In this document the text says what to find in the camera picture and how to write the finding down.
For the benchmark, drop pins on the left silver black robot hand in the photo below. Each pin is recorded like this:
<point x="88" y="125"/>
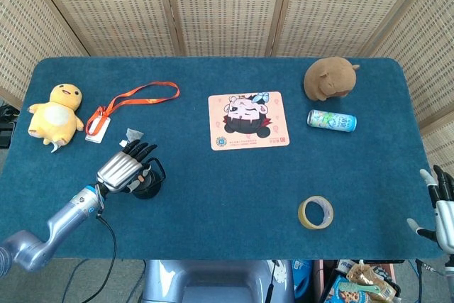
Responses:
<point x="117" y="171"/>

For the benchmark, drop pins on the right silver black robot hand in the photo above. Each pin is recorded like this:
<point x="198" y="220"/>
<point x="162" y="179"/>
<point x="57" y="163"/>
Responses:
<point x="445" y="221"/>

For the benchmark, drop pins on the black round pot with handle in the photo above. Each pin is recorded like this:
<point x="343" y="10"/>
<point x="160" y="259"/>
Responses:
<point x="152" y="186"/>

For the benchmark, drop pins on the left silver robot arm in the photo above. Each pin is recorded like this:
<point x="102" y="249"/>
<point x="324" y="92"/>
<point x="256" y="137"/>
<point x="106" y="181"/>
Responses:
<point x="60" y="221"/>

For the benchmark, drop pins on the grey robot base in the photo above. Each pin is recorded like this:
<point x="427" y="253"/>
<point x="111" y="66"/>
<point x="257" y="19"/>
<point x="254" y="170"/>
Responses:
<point x="213" y="281"/>

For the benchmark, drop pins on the grey pyramid tea bag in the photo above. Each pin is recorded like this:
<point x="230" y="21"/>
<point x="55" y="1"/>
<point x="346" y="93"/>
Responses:
<point x="134" y="134"/>

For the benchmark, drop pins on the white badge holder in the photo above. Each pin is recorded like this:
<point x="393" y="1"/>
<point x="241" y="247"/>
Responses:
<point x="97" y="129"/>

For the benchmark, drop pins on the yellow plush toy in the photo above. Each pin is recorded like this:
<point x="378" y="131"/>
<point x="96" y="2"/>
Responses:
<point x="55" y="116"/>

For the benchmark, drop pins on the brown snack bag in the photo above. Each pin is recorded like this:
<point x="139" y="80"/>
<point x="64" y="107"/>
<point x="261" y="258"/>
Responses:
<point x="381" y="287"/>

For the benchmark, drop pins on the blue felt table cover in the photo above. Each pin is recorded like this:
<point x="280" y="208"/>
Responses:
<point x="220" y="189"/>

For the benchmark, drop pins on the green plastic comb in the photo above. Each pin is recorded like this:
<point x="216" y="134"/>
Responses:
<point x="354" y="287"/>

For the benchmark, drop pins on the blue pretzel snack bag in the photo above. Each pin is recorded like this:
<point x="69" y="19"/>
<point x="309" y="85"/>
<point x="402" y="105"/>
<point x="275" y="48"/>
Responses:
<point x="349" y="294"/>

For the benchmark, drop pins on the yellow tape roll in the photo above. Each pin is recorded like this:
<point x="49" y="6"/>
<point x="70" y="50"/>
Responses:
<point x="305" y="218"/>

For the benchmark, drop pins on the pink cartoon mouse pad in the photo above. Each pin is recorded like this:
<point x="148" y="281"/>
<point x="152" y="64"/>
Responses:
<point x="248" y="120"/>

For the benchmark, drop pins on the green blue drink can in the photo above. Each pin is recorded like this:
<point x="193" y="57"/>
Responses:
<point x="331" y="120"/>

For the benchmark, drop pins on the blue plastic bag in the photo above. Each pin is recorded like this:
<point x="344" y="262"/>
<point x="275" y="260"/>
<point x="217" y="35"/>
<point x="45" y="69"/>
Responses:
<point x="301" y="278"/>

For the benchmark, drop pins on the woven bamboo screen panel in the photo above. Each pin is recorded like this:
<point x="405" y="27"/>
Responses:
<point x="340" y="5"/>
<point x="425" y="51"/>
<point x="113" y="5"/>
<point x="25" y="33"/>
<point x="227" y="5"/>

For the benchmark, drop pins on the brown capybara plush toy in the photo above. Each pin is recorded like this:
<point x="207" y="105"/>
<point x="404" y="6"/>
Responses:
<point x="330" y="81"/>

